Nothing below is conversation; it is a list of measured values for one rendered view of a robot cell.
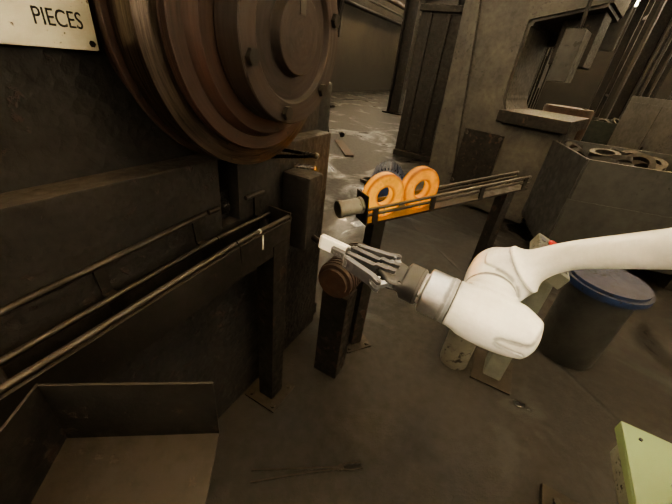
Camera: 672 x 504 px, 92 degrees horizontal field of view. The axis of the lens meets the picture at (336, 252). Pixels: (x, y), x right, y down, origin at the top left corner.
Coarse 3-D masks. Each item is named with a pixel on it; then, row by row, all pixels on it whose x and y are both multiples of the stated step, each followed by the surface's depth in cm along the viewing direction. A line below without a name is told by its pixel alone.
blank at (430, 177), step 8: (416, 168) 113; (424, 168) 112; (408, 176) 113; (416, 176) 112; (424, 176) 114; (432, 176) 115; (408, 184) 112; (416, 184) 114; (424, 184) 119; (432, 184) 117; (408, 192) 114; (424, 192) 119; (432, 192) 119; (424, 200) 120; (416, 208) 120
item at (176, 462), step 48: (48, 384) 39; (96, 384) 39; (144, 384) 40; (192, 384) 41; (0, 432) 34; (48, 432) 41; (96, 432) 44; (144, 432) 45; (192, 432) 46; (0, 480) 34; (48, 480) 40; (96, 480) 41; (144, 480) 41; (192, 480) 42
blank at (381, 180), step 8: (376, 176) 107; (384, 176) 106; (392, 176) 108; (368, 184) 107; (376, 184) 106; (384, 184) 108; (392, 184) 109; (400, 184) 111; (368, 192) 107; (376, 192) 108; (392, 192) 112; (400, 192) 113; (376, 200) 110; (384, 200) 115; (392, 200) 113; (400, 200) 114; (384, 208) 113
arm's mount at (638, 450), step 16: (624, 432) 80; (640, 432) 80; (624, 448) 77; (640, 448) 77; (656, 448) 77; (624, 464) 75; (640, 464) 73; (656, 464) 74; (624, 480) 73; (640, 480) 70; (656, 480) 71; (640, 496) 68; (656, 496) 68
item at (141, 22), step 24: (120, 0) 41; (144, 0) 41; (120, 24) 43; (144, 24) 42; (120, 48) 46; (144, 48) 43; (144, 72) 46; (168, 72) 46; (144, 96) 50; (168, 96) 48; (168, 120) 53; (192, 120) 52; (216, 144) 58; (288, 144) 76
